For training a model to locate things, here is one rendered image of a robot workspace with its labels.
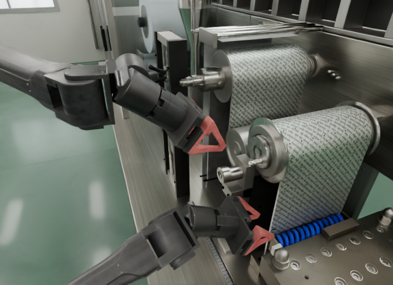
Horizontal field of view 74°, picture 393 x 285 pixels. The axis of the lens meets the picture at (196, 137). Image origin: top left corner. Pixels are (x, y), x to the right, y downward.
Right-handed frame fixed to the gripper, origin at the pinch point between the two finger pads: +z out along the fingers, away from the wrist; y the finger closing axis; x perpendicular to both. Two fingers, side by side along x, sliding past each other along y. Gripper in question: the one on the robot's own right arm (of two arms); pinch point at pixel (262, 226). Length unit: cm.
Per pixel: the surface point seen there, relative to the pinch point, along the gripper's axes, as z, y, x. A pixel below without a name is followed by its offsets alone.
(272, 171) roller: -3.2, -3.7, 12.0
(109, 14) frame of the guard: -34, -104, 15
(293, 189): 4.4, -2.3, 9.4
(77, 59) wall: -30, -550, -146
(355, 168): 20.0, -3.2, 18.2
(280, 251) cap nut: 3.3, 5.0, -2.1
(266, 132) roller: -6.5, -8.1, 18.3
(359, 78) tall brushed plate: 21.3, -18.2, 36.9
